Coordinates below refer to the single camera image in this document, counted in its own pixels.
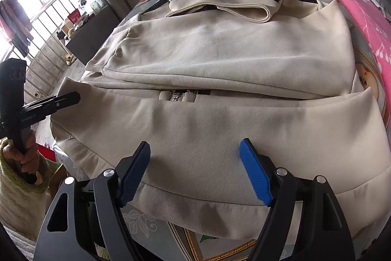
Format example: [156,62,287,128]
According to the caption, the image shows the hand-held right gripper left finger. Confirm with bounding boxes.
[33,141,152,261]

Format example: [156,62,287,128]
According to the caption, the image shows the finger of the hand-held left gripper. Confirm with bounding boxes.
[46,91,82,112]

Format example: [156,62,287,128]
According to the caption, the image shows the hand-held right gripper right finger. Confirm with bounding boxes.
[239,138,356,261]

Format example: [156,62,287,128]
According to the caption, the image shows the beige jacket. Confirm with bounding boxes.
[50,0,391,241]

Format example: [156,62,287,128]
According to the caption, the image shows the person's left forearm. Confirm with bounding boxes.
[0,138,53,245]

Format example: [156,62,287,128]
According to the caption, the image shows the dark hanging clothes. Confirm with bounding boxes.
[0,0,35,59]

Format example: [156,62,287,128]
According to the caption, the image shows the person's left hand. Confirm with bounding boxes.
[2,129,43,185]

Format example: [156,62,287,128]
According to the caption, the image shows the dark cabinet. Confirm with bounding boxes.
[65,3,123,66]

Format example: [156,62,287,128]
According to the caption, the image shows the metal window railing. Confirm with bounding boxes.
[0,0,107,99]

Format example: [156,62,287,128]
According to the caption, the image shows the white plastic bag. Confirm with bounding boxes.
[77,0,103,14]

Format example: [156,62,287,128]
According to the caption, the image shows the picture-printed bed sheet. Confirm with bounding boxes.
[49,0,391,261]

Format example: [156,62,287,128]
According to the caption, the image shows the pink flowered blanket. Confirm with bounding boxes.
[303,0,391,72]

